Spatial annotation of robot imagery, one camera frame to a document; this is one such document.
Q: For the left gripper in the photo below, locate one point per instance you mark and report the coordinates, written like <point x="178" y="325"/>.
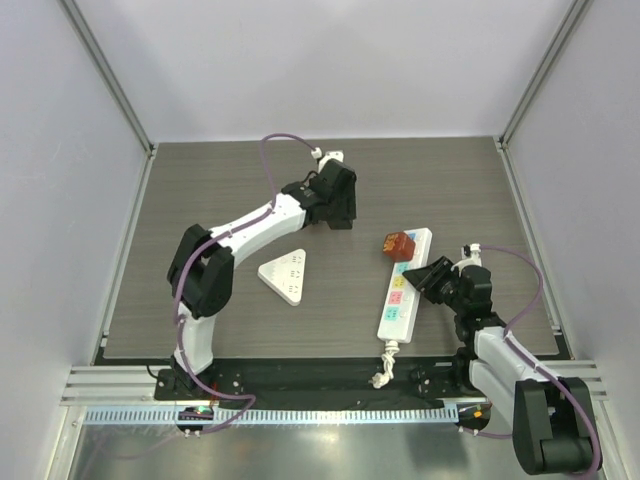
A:
<point x="348" y="210"/>

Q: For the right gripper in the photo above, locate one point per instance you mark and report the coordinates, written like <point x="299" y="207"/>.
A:
<point x="441" y="279"/>

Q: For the red-brown plug adapter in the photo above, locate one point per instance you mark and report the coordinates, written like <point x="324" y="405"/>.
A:
<point x="399" y="246"/>

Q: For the white power strip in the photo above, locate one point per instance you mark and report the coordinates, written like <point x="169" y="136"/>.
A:
<point x="401" y="302"/>

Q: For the white triangular socket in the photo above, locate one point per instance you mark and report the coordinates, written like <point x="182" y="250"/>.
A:
<point x="285" y="276"/>

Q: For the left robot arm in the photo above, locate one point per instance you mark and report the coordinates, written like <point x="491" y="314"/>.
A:
<point x="201" y="274"/>

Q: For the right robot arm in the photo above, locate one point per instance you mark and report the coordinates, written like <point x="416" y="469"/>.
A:
<point x="553" y="428"/>

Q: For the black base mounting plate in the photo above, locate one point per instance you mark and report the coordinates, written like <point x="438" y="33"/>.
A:
<point x="340" y="384"/>

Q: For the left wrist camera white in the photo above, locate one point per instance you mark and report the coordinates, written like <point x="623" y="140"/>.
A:
<point x="323" y="157"/>

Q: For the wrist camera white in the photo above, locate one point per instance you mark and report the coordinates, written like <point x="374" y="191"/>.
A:
<point x="470" y="256"/>
<point x="323" y="157"/>

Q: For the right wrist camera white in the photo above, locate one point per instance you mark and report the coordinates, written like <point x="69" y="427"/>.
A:
<point x="470" y="256"/>

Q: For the right aluminium frame post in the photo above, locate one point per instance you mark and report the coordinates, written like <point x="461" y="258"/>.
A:
<point x="569" y="24"/>

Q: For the aluminium frame post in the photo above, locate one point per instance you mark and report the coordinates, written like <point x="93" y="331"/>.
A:
<point x="105" y="71"/>
<point x="569" y="24"/>

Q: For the left aluminium frame post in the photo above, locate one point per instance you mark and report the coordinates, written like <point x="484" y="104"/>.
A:
<point x="105" y="71"/>

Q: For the white slotted cable duct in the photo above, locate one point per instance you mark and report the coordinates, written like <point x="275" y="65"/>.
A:
<point x="202" y="416"/>

